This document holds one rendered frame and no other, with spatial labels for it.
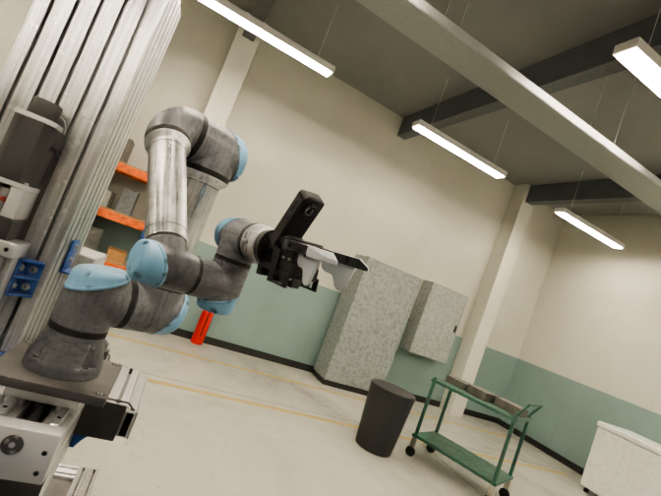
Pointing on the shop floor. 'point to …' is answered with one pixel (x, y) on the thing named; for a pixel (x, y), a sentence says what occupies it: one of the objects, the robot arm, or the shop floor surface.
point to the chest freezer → (622, 464)
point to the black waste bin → (384, 417)
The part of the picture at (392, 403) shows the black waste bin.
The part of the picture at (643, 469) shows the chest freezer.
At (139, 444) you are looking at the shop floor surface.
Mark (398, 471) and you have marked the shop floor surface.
